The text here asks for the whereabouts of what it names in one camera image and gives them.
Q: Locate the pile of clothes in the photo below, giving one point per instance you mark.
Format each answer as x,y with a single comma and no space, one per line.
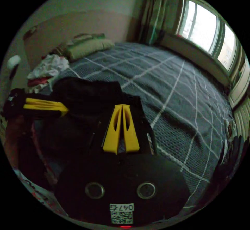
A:
47,71

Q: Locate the white radiator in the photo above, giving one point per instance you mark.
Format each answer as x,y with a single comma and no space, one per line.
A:
242,115

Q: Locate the person's left hand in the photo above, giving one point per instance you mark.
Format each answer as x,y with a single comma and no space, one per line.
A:
16,130

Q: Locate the green pillow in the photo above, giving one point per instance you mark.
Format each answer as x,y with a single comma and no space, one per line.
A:
88,47

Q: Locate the window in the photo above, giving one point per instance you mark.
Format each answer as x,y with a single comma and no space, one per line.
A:
207,32

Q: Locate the bed with grey checked quilt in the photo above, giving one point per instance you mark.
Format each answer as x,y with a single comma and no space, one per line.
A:
175,101

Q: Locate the black jacket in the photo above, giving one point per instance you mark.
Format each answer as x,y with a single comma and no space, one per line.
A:
87,99

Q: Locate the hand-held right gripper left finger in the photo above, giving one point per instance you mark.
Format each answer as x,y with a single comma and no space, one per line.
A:
111,136

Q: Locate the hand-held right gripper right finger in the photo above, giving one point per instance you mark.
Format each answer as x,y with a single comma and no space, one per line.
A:
131,138

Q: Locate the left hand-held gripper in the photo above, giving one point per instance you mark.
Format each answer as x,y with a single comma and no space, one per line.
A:
13,104

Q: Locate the green curtain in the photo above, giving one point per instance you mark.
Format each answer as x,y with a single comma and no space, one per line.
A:
156,13

